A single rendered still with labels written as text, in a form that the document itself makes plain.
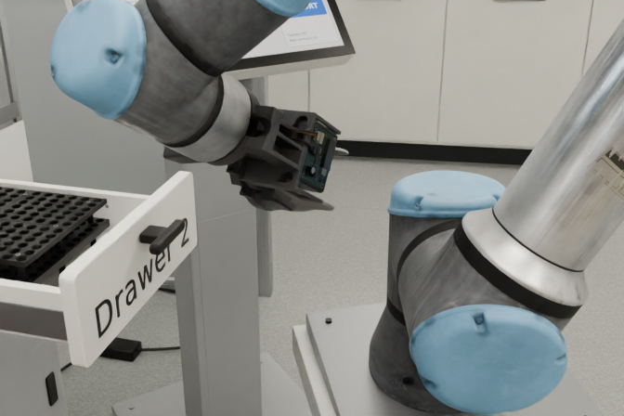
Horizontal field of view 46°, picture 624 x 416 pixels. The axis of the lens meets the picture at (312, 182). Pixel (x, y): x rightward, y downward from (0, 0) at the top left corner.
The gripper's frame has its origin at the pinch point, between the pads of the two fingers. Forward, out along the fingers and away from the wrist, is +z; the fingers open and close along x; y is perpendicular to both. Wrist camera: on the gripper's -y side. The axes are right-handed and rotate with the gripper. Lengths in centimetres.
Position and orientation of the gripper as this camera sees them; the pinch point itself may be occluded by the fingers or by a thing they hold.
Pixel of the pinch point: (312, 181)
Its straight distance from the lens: 78.4
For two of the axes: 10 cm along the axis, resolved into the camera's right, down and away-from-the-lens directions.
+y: 8.4, 1.4, -5.3
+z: 4.8, 2.7, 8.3
